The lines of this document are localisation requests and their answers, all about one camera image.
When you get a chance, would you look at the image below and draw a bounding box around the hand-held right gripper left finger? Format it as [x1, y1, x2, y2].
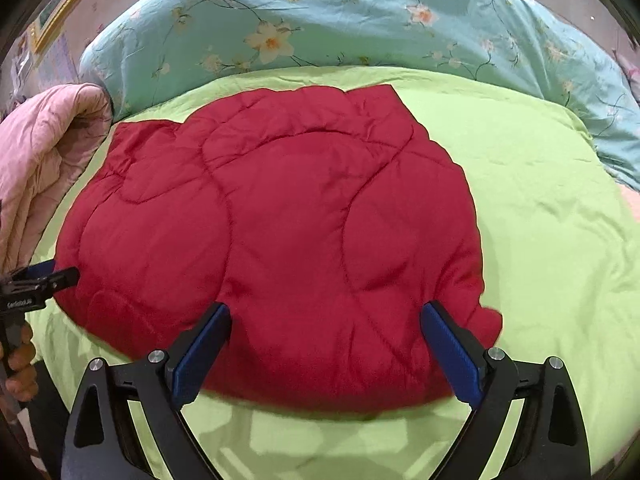
[60, 301, 232, 480]

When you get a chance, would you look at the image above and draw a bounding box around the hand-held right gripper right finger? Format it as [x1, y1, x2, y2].
[419, 300, 586, 480]

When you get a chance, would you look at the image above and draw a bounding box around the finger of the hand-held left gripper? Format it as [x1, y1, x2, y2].
[31, 266, 81, 293]
[11, 260, 57, 281]

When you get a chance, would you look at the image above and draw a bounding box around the red quilted jacket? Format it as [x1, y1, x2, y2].
[52, 85, 503, 418]

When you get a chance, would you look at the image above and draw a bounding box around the person's left hand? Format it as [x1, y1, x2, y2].
[4, 327, 40, 403]

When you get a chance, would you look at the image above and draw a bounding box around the pink quilt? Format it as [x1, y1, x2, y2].
[0, 82, 115, 281]

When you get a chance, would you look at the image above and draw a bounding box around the light green bed sheet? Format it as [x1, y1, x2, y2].
[30, 65, 640, 480]

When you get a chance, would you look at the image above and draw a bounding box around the teal floral quilt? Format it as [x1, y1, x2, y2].
[79, 0, 640, 186]

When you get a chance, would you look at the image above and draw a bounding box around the gold picture frame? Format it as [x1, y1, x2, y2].
[27, 0, 123, 56]

